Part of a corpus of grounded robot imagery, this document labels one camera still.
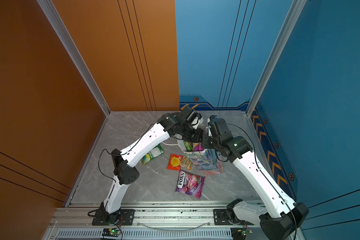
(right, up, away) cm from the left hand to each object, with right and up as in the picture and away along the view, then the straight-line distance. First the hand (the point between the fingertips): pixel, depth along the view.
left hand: (205, 139), depth 75 cm
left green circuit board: (-46, -45, -4) cm, 64 cm away
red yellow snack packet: (-17, -16, +17) cm, 28 cm away
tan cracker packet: (-10, -16, +16) cm, 25 cm away
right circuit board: (+16, -44, -4) cm, 48 cm away
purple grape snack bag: (-4, -4, +3) cm, 6 cm away
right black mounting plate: (+8, -39, -3) cm, 40 cm away
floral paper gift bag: (0, -11, -3) cm, 11 cm away
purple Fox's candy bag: (-8, -26, +7) cm, 28 cm away
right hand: (-2, +1, -2) cm, 3 cm away
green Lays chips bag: (-8, -4, +6) cm, 11 cm away
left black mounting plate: (-39, -39, -1) cm, 55 cm away
